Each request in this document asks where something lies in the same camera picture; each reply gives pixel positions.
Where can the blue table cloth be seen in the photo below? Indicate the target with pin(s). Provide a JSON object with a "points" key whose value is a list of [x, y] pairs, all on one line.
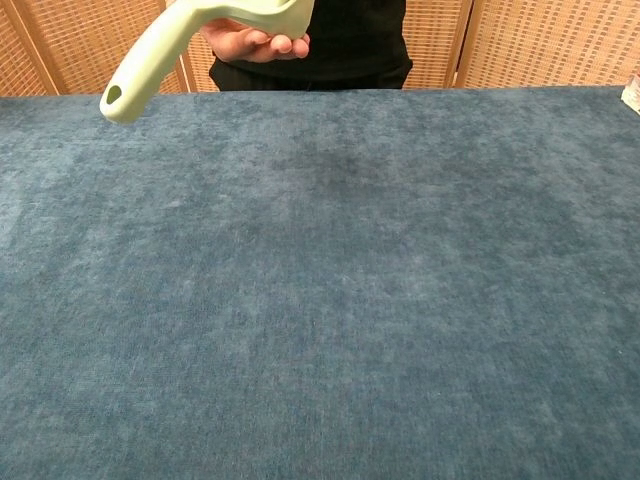
{"points": [[320, 300]]}

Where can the person's right hand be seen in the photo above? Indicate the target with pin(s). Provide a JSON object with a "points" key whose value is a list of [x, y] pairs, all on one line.
{"points": [[250, 47]]}

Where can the person's black-clothed torso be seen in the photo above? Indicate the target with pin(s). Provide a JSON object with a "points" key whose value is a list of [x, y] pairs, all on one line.
{"points": [[360, 55]]}

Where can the red white snack package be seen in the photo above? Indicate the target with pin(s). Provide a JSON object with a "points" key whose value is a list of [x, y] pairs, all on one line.
{"points": [[633, 92]]}

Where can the pale green lint roller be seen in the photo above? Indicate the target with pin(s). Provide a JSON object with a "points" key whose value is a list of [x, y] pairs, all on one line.
{"points": [[155, 55]]}

